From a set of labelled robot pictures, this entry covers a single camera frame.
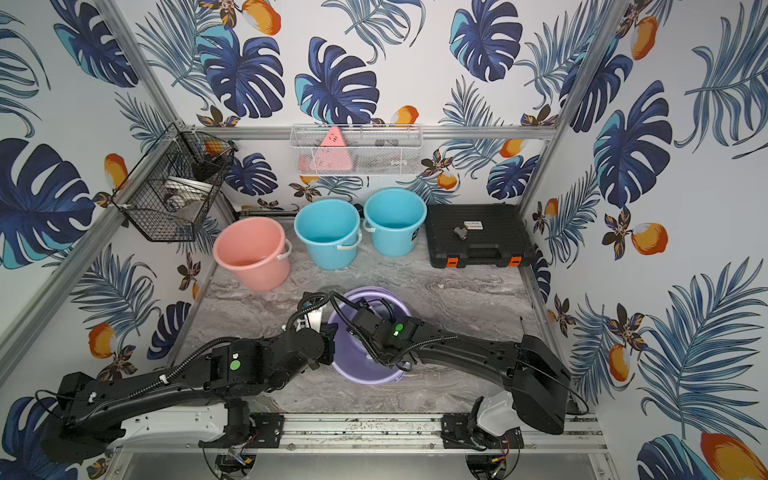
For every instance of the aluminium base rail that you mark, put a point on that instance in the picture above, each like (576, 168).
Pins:
(180, 430)

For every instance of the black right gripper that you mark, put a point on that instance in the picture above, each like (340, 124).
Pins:
(373, 353)

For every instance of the black tool case orange latches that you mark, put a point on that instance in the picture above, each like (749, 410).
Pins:
(496, 236)

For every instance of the purple plastic bucket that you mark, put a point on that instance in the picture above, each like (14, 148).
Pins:
(351, 360)

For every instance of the pink plastic bucket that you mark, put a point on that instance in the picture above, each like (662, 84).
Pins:
(256, 251)

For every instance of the pink triangle item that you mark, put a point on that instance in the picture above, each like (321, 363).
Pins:
(332, 156)

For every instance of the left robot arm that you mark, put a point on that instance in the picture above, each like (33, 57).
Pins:
(90, 412)

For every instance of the teal plastic bucket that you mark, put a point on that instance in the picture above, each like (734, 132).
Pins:
(331, 230)

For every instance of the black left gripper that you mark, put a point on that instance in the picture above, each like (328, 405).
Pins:
(309, 309)

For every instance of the black wire basket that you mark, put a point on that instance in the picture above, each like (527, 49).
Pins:
(168, 196)

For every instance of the clear wall shelf basket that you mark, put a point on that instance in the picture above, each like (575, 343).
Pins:
(376, 149)

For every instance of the teal bucket with label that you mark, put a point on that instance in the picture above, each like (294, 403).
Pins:
(393, 217)

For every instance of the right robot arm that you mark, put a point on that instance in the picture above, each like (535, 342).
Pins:
(539, 383)

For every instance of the silver metal pipe fitting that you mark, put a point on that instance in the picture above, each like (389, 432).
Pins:
(461, 232)

